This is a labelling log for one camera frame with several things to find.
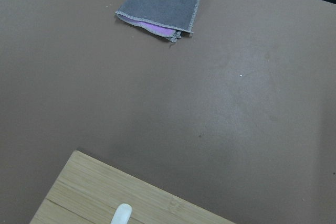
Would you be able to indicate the purple folded cloth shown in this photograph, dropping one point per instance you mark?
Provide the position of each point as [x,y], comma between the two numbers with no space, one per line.
[168,33]

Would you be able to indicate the white ceramic spoon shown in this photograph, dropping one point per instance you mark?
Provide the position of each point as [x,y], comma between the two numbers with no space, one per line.
[122,214]

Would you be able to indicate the grey folded cloth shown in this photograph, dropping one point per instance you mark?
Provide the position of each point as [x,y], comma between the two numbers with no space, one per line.
[175,14]

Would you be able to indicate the bamboo cutting board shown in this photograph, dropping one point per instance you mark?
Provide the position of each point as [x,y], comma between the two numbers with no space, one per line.
[89,191]

